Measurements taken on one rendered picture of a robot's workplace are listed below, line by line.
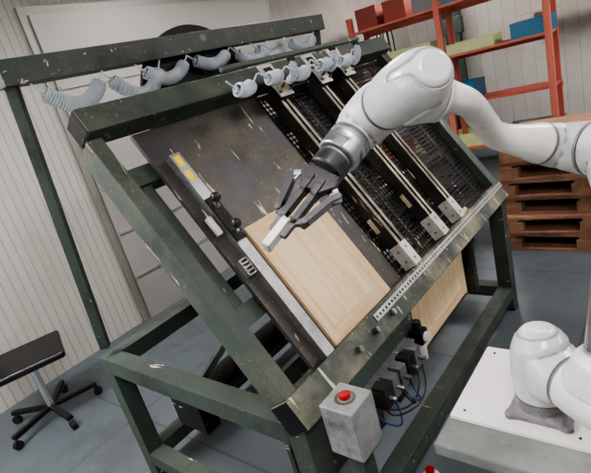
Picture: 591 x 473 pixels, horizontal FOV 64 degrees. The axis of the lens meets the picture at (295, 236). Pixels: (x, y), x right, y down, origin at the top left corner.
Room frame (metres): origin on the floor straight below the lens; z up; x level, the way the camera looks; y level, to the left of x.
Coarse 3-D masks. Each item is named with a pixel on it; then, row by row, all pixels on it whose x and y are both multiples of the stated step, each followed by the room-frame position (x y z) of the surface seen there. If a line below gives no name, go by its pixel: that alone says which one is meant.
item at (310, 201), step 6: (318, 180) 0.90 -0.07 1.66; (324, 180) 0.90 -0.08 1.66; (318, 186) 0.90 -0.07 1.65; (312, 192) 0.89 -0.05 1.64; (306, 198) 0.89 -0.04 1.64; (312, 198) 0.89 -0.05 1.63; (318, 198) 0.91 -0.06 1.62; (306, 204) 0.88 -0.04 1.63; (312, 204) 0.90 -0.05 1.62; (300, 210) 0.87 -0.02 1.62; (306, 210) 0.88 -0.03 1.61; (294, 216) 0.87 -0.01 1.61; (300, 216) 0.87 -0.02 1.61; (294, 222) 0.86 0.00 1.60
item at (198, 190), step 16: (192, 192) 1.79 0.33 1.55; (208, 192) 1.79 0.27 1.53; (208, 208) 1.74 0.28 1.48; (240, 240) 1.69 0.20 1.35; (240, 256) 1.68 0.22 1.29; (256, 256) 1.67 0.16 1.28; (256, 272) 1.64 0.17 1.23; (272, 272) 1.65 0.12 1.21; (272, 288) 1.60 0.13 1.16; (288, 304) 1.57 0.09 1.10; (304, 320) 1.55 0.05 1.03; (304, 336) 1.54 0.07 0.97; (320, 336) 1.53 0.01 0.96; (320, 352) 1.50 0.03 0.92
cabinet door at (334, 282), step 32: (256, 224) 1.80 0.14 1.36; (320, 224) 1.96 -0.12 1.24; (288, 256) 1.76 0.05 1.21; (320, 256) 1.83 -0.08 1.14; (352, 256) 1.91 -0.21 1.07; (288, 288) 1.67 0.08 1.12; (320, 288) 1.72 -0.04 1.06; (352, 288) 1.79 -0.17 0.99; (384, 288) 1.86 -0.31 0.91; (320, 320) 1.60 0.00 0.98; (352, 320) 1.67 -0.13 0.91
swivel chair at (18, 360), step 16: (48, 336) 3.31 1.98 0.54; (16, 352) 3.18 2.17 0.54; (32, 352) 3.10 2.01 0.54; (48, 352) 3.02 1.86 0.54; (64, 352) 3.00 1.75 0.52; (0, 368) 2.98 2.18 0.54; (16, 368) 2.91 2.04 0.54; (32, 368) 2.89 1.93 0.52; (0, 384) 2.80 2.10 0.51; (96, 384) 3.22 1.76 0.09; (48, 400) 3.07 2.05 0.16; (64, 400) 3.11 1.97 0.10; (16, 416) 3.14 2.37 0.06; (64, 416) 2.88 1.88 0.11; (16, 448) 2.78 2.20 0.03
